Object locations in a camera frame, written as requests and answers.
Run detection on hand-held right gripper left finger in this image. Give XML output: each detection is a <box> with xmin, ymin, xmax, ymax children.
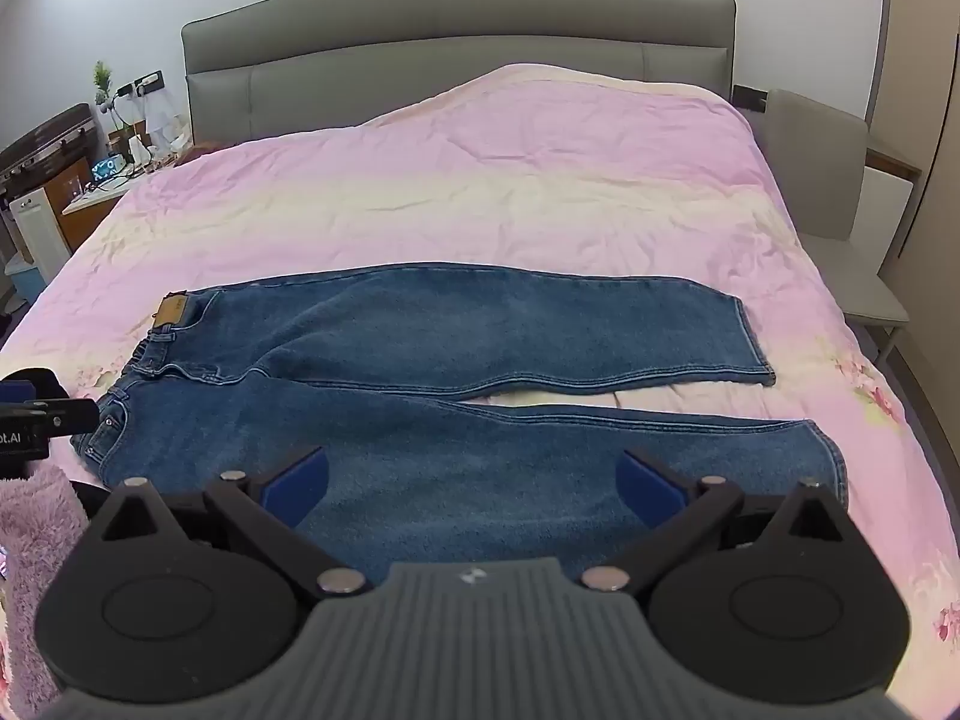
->
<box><xmin>88</xmin><ymin>446</ymin><xmax>374</xmax><ymax>595</ymax></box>

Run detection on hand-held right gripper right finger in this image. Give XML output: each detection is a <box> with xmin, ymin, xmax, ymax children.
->
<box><xmin>581</xmin><ymin>448</ymin><xmax>852</xmax><ymax>595</ymax></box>

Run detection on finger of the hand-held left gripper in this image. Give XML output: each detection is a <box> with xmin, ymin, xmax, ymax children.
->
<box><xmin>0</xmin><ymin>365</ymin><xmax>69</xmax><ymax>403</ymax></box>
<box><xmin>0</xmin><ymin>398</ymin><xmax>101</xmax><ymax>435</ymax></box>

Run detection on blue denim pants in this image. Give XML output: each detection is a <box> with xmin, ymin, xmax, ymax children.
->
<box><xmin>70</xmin><ymin>262</ymin><xmax>849</xmax><ymax>584</ymax></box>

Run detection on person's left forearm pink sleeve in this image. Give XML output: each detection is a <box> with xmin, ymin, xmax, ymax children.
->
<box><xmin>0</xmin><ymin>461</ymin><xmax>89</xmax><ymax>717</ymax></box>

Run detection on blue storage bin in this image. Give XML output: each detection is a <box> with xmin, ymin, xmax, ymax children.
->
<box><xmin>3</xmin><ymin>250</ymin><xmax>51</xmax><ymax>317</ymax></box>

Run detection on white appliance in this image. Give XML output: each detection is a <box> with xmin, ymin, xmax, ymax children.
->
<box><xmin>7</xmin><ymin>187</ymin><xmax>74</xmax><ymax>284</ymax></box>

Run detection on wooden bedside table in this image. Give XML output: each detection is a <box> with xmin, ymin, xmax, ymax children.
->
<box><xmin>59</xmin><ymin>165</ymin><xmax>142</xmax><ymax>254</ymax></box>

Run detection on green plant in vase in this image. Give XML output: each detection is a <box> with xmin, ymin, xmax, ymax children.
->
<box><xmin>91</xmin><ymin>60</ymin><xmax>119</xmax><ymax>137</ymax></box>

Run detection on pink floral blanket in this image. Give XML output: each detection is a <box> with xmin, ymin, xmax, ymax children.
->
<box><xmin>0</xmin><ymin>63</ymin><xmax>960</xmax><ymax>720</ymax></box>

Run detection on grey chair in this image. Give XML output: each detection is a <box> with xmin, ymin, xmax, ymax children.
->
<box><xmin>763</xmin><ymin>88</ymin><xmax>914</xmax><ymax>365</ymax></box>

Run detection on grey upholstered headboard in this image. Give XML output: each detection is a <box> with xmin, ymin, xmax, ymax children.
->
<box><xmin>181</xmin><ymin>0</ymin><xmax>738</xmax><ymax>149</ymax></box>

